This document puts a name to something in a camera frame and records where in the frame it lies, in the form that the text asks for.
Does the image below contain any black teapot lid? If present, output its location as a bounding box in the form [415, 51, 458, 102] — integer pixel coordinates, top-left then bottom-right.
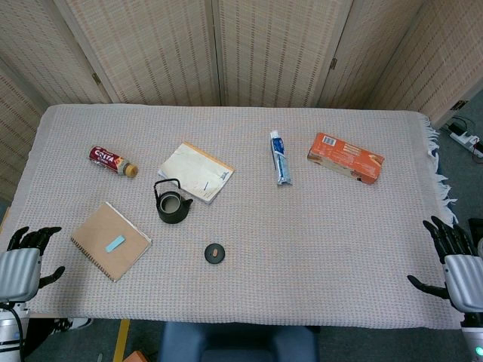
[204, 243, 227, 265]

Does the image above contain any blue chair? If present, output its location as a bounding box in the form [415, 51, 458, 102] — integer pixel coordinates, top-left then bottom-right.
[157, 322, 320, 362]

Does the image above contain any white black shoe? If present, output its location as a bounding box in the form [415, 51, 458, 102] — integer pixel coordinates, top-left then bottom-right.
[52, 318, 93, 335]

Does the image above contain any white writing pad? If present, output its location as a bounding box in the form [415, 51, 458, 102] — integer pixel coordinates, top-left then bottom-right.
[157, 141, 236, 205]

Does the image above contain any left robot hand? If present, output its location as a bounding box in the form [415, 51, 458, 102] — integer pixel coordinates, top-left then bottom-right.
[0, 225, 66, 302]

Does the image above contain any white power strip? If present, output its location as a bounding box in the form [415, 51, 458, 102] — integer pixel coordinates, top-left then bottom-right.
[448, 127, 483, 158]

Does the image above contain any brown spiral notebook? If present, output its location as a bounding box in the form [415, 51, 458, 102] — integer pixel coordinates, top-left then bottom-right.
[69, 201, 153, 283]

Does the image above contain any blue white toothpaste tube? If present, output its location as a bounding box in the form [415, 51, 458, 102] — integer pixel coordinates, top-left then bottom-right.
[269, 130, 294, 187]

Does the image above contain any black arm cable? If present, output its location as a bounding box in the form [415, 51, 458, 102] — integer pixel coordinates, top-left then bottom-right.
[2, 303, 28, 362]

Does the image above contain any red coffee bottle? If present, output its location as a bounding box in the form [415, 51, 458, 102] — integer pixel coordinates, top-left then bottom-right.
[88, 146, 139, 179]

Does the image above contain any light blue flat strip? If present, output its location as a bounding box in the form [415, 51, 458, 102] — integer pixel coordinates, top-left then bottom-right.
[105, 235, 127, 253]

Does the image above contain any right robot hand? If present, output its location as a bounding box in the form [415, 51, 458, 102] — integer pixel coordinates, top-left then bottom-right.
[406, 215, 483, 314]

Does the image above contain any woven folding screen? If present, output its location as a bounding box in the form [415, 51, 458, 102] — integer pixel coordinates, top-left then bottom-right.
[0, 0, 483, 207]

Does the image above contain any grey woven tablecloth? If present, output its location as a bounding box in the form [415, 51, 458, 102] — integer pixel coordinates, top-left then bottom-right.
[0, 103, 463, 331]

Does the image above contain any orange biscuit box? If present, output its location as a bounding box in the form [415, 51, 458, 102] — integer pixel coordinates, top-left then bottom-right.
[306, 132, 386, 186]

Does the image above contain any black teapot with handle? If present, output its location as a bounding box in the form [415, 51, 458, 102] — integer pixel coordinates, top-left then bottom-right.
[152, 178, 194, 225]

